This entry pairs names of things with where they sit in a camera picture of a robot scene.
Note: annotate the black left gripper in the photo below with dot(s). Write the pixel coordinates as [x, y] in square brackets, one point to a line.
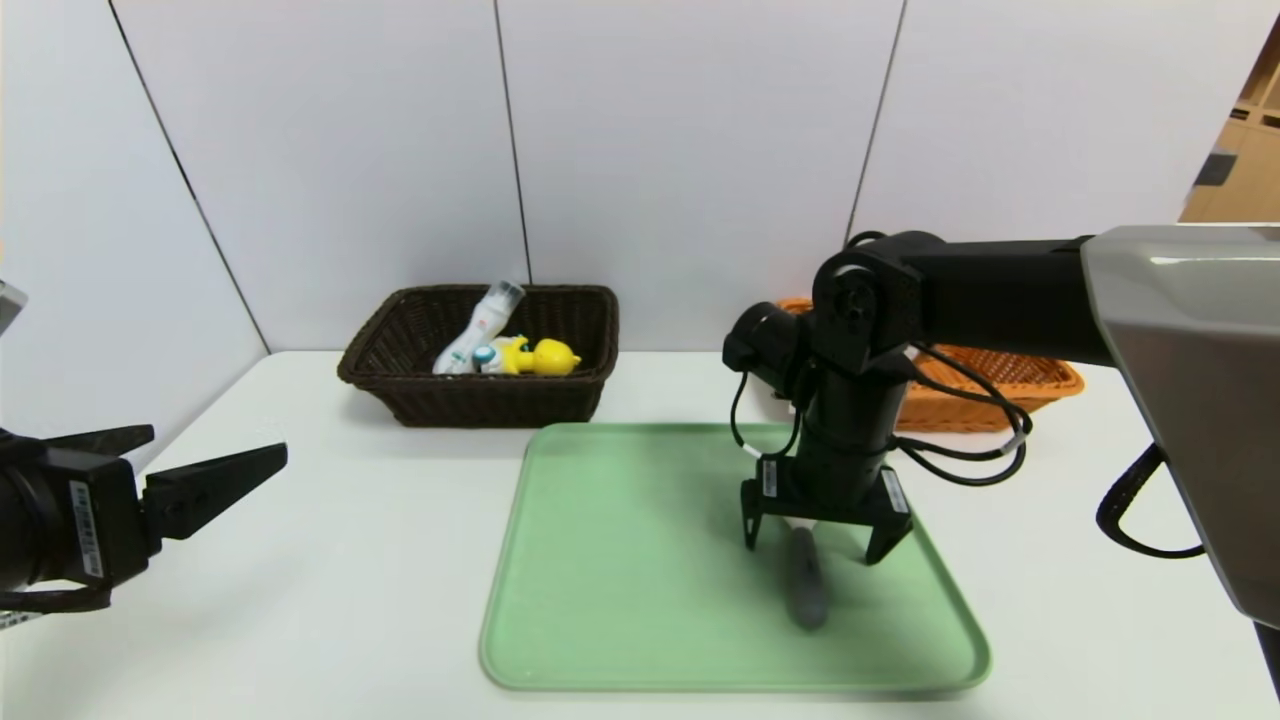
[92, 525]

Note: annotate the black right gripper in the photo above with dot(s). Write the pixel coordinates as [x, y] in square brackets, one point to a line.
[826, 494]

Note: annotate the yellow duck toy car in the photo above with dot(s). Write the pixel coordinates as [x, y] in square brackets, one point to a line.
[550, 357]

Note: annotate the frosted clear plastic bottle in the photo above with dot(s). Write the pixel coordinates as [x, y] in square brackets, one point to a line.
[480, 325]

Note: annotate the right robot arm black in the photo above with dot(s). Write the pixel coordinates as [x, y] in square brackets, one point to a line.
[1000, 295]

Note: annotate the orange wicker basket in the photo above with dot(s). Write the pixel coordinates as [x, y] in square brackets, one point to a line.
[1040, 382]

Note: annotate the dark brown wicker basket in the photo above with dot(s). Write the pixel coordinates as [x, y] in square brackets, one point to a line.
[560, 400]

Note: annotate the green plastic tray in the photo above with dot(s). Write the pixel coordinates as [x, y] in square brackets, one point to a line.
[620, 600]

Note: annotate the small black box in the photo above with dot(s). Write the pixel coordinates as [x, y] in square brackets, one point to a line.
[1215, 168]

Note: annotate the wooden shelf unit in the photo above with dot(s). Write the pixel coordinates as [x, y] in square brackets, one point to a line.
[1245, 150]

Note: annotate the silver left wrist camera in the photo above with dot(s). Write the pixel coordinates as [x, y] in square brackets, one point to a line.
[10, 305]

